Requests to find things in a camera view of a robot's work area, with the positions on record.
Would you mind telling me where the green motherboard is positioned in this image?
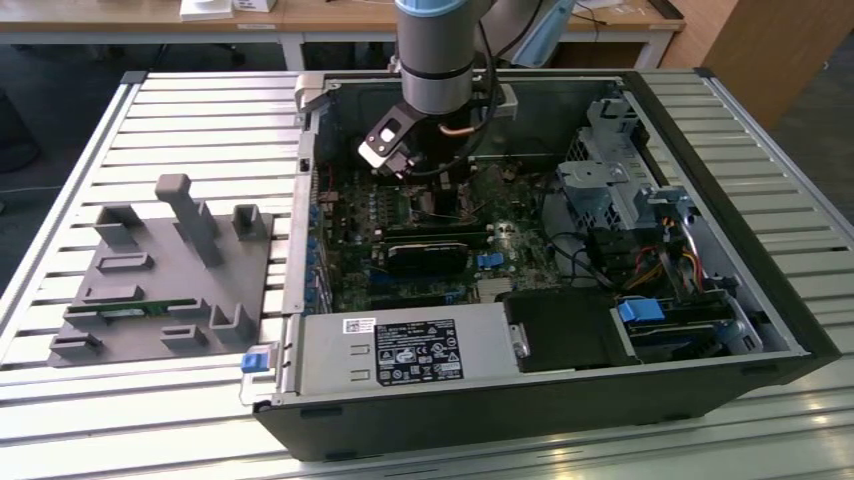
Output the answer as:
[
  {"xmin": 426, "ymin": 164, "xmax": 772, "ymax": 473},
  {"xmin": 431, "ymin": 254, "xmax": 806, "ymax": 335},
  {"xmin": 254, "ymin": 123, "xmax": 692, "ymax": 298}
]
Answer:
[{"xmin": 310, "ymin": 159, "xmax": 569, "ymax": 316}]

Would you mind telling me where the black graphics card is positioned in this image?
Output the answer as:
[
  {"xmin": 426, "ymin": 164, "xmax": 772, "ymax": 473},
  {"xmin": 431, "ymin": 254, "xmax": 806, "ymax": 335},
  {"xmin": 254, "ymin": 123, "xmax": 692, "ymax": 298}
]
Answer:
[{"xmin": 385, "ymin": 241, "xmax": 470, "ymax": 277}]

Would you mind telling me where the wooden desk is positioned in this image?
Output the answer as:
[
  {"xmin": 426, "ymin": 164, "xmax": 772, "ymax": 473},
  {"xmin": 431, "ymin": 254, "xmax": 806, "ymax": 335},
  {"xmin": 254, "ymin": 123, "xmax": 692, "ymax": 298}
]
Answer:
[{"xmin": 0, "ymin": 0, "xmax": 689, "ymax": 71}]

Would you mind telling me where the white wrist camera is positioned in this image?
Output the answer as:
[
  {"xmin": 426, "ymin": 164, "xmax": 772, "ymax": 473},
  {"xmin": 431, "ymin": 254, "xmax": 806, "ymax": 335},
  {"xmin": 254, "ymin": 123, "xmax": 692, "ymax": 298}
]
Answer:
[{"xmin": 357, "ymin": 103, "xmax": 427, "ymax": 180}]

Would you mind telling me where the black open PC case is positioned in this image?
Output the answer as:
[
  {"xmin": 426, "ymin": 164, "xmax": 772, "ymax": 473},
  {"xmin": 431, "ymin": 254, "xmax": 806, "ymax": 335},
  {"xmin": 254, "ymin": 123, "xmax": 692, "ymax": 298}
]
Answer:
[{"xmin": 250, "ymin": 67, "xmax": 844, "ymax": 464}]

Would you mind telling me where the silver power supply unit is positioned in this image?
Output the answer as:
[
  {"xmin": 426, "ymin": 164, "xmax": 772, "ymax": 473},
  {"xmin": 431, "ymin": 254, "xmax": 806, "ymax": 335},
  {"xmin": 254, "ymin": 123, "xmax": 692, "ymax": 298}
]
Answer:
[{"xmin": 293, "ymin": 302, "xmax": 533, "ymax": 396}]

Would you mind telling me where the wooden cabinet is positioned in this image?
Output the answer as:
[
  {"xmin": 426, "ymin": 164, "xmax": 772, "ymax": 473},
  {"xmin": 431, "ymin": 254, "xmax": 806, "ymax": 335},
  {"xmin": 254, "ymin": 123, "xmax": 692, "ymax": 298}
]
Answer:
[{"xmin": 660, "ymin": 0, "xmax": 854, "ymax": 131}]

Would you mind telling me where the black RAM slot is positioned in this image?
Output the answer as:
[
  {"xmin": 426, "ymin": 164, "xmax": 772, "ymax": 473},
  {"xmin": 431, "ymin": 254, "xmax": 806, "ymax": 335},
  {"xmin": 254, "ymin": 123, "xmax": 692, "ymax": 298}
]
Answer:
[
  {"xmin": 383, "ymin": 224, "xmax": 487, "ymax": 236},
  {"xmin": 385, "ymin": 233, "xmax": 487, "ymax": 246}
]

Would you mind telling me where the silver metal drive cage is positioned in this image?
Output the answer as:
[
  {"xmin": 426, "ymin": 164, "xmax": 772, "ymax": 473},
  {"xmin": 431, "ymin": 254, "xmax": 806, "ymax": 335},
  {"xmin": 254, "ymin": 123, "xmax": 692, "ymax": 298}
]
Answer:
[{"xmin": 557, "ymin": 97, "xmax": 696, "ymax": 236}]

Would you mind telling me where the black plastic shroud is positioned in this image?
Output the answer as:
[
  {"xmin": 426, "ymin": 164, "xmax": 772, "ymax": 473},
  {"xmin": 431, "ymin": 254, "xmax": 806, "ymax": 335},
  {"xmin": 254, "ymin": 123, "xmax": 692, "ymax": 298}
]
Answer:
[{"xmin": 499, "ymin": 289, "xmax": 642, "ymax": 374}]

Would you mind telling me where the pale blue teach pendant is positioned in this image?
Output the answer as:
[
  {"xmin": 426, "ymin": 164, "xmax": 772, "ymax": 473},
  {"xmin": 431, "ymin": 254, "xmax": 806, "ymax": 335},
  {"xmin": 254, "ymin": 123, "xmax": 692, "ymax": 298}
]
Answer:
[{"xmin": 511, "ymin": 0, "xmax": 577, "ymax": 69}]

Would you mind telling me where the grey parts rack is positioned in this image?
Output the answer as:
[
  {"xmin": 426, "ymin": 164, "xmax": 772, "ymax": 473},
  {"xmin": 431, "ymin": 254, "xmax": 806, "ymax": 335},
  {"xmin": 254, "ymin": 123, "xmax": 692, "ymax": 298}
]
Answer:
[{"xmin": 47, "ymin": 172, "xmax": 279, "ymax": 370}]

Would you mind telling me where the blue disk carrier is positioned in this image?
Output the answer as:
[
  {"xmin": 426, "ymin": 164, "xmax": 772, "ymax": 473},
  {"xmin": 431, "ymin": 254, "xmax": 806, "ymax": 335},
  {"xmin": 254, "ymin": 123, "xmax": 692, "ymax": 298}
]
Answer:
[{"xmin": 617, "ymin": 296, "xmax": 666, "ymax": 325}]

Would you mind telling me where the green RAM stick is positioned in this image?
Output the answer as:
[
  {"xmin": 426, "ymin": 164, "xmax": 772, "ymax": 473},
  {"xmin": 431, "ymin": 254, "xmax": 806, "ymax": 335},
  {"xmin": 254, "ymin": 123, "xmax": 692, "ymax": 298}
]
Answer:
[{"xmin": 96, "ymin": 298, "xmax": 202, "ymax": 317}]

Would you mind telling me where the yellow power wire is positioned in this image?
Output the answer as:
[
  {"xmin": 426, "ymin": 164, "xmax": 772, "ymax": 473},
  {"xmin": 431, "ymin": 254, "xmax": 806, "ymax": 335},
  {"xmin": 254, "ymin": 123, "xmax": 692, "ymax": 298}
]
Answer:
[{"xmin": 681, "ymin": 249, "xmax": 709, "ymax": 292}]

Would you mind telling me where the CPU socket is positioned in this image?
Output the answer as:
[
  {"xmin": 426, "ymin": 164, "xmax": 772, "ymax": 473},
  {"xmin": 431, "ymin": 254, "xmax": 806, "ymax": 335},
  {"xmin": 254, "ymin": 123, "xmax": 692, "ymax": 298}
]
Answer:
[{"xmin": 403, "ymin": 183, "xmax": 479, "ymax": 226}]

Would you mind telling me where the silver chipset heatsink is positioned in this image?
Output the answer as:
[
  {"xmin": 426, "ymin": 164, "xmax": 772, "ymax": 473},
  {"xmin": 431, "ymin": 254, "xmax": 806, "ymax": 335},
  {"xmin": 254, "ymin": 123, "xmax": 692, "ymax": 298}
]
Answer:
[{"xmin": 477, "ymin": 278, "xmax": 519, "ymax": 301}]

